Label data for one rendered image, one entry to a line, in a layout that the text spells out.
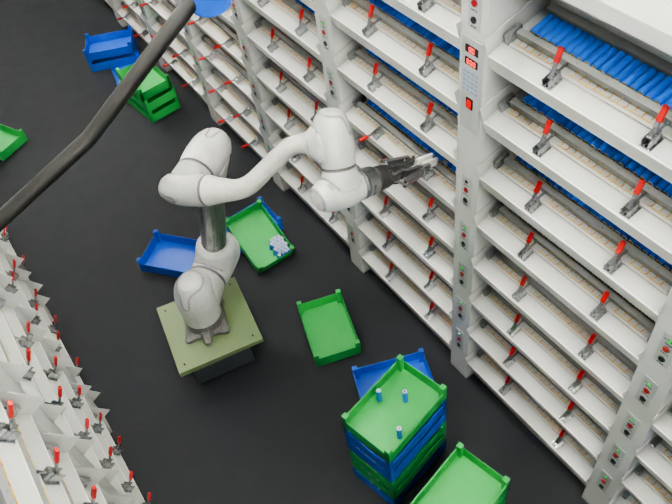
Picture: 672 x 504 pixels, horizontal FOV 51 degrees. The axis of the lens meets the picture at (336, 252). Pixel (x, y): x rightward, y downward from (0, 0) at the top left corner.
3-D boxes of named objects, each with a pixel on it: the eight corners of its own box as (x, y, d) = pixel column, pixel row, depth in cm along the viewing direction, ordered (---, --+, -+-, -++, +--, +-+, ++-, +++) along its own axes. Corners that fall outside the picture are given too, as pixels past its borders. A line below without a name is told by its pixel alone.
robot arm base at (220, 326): (187, 353, 279) (183, 345, 274) (181, 309, 293) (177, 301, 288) (232, 340, 280) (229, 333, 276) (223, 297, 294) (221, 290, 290)
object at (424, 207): (456, 256, 237) (448, 235, 225) (351, 163, 271) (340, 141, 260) (500, 216, 238) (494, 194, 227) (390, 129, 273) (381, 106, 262)
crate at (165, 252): (140, 270, 340) (135, 260, 333) (159, 239, 351) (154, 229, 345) (196, 281, 331) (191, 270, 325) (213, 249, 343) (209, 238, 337)
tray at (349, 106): (457, 215, 221) (451, 199, 213) (346, 122, 256) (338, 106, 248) (504, 174, 223) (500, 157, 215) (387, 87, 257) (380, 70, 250)
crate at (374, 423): (389, 464, 223) (388, 453, 217) (343, 426, 233) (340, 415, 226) (447, 398, 235) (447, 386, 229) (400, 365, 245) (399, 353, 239)
